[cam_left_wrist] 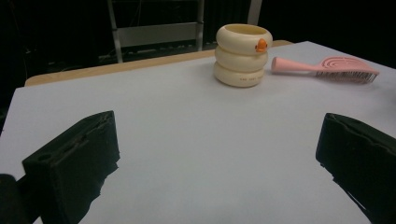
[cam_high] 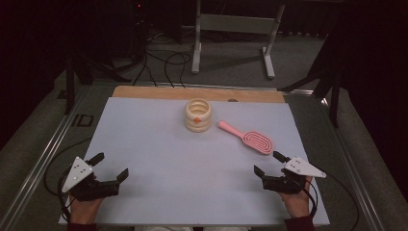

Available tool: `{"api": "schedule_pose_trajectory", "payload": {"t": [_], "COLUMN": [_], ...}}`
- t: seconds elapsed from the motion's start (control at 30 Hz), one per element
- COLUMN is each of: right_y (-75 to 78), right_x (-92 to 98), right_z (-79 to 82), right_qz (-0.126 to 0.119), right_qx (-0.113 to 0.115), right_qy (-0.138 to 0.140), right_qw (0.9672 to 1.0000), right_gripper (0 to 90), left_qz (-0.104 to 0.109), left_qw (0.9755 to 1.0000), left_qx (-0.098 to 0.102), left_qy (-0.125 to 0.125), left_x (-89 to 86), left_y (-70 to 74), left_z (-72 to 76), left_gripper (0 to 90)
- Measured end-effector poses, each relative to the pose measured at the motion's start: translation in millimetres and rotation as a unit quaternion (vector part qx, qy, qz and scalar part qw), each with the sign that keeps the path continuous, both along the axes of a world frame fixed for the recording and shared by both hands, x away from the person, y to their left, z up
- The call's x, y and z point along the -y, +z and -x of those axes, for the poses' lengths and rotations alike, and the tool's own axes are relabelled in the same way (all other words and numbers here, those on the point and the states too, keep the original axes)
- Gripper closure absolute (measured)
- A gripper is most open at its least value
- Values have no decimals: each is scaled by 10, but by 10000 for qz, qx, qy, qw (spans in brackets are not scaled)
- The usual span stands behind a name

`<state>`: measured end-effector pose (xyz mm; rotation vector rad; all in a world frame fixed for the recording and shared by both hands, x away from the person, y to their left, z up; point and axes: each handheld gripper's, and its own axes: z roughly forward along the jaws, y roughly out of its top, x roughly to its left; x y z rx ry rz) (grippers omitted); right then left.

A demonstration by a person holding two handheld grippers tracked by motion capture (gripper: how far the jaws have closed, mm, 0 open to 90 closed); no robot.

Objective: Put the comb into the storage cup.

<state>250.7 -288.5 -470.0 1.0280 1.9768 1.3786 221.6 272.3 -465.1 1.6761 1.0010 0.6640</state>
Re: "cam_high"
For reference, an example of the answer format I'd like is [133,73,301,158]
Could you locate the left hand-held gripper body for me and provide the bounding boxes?
[62,156,121,202]

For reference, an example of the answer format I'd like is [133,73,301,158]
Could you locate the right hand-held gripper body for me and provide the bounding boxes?
[262,156,327,195]

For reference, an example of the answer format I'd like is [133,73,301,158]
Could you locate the pink hairbrush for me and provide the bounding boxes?
[217,119,274,156]

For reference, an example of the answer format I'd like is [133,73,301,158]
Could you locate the cream ribbed round holder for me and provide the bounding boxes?
[184,97,213,134]

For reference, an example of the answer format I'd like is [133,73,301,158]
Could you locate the person's right hand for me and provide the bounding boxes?
[278,177,314,220]

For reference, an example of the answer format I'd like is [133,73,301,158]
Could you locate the person's left hand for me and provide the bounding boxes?
[68,195,105,225]

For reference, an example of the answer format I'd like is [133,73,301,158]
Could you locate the black tripod stand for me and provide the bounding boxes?
[57,47,133,116]
[277,30,344,129]

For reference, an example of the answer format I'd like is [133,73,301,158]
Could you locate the wooden table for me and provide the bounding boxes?
[112,85,286,104]

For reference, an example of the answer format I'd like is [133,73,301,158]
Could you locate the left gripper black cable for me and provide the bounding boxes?
[43,137,94,223]

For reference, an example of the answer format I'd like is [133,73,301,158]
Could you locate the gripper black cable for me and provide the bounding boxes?
[43,137,94,223]
[301,172,361,231]

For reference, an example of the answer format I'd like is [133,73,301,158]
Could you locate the aluminium rail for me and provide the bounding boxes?
[0,86,91,231]
[320,95,408,231]

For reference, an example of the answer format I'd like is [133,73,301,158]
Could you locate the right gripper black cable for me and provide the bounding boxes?
[301,172,361,231]

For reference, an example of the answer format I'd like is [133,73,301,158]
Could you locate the black floor cables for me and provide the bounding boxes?
[132,44,192,89]

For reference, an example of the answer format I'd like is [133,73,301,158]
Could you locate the grey metal desk frame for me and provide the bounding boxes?
[191,0,287,80]

